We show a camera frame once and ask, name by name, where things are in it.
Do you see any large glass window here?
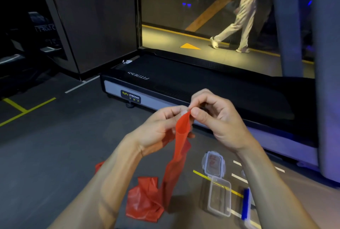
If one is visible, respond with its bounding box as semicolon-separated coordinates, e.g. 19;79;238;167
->
136;0;316;78

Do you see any clear plastic container lid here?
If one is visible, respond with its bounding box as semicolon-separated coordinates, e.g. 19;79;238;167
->
201;151;226;178

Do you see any black treadmill deck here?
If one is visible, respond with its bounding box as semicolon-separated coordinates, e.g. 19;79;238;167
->
100;49;320;168

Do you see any person's left hand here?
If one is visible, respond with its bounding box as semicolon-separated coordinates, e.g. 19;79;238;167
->
133;106;196;158

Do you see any red elastic resistance band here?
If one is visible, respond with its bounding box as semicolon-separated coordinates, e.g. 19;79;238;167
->
95;110;192;224

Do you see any person's right forearm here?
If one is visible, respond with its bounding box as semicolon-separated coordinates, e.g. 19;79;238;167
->
235;141;321;229

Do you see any dark grey wall panel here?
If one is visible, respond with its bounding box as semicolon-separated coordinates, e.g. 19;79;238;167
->
35;0;139;74

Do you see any person's left forearm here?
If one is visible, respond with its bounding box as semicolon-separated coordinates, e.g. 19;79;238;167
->
49;134;145;229

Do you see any grey treadmill upright post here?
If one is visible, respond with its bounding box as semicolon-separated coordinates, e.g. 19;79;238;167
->
270;0;305;78
309;0;340;185

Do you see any person's right hand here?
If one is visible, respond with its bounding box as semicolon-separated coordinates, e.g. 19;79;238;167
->
190;88;257;155

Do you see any clear plastic container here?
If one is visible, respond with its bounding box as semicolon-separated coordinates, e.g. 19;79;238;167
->
206;175;232;218

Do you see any dark gym machine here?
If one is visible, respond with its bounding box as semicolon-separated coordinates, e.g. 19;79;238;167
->
0;11;67;78

